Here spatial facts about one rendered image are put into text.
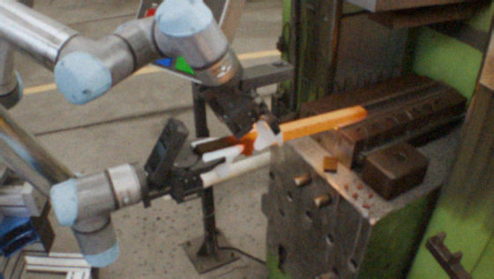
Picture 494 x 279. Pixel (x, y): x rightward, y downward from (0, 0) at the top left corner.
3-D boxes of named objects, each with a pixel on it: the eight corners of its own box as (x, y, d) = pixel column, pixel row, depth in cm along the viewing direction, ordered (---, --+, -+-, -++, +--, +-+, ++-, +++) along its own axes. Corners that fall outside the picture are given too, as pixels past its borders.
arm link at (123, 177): (104, 161, 72) (116, 187, 66) (128, 154, 74) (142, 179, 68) (111, 192, 76) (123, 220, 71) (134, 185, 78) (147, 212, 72)
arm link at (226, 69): (217, 33, 70) (239, 49, 65) (229, 52, 74) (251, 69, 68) (183, 60, 70) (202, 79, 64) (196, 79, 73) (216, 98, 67)
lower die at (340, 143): (349, 170, 90) (355, 138, 85) (298, 126, 104) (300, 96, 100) (460, 122, 106) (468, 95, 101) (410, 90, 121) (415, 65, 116)
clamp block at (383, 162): (386, 203, 81) (393, 178, 77) (360, 179, 87) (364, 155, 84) (424, 184, 86) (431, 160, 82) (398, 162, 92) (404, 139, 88)
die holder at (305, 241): (336, 335, 103) (372, 222, 77) (265, 245, 130) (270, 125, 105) (465, 250, 125) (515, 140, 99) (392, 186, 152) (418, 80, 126)
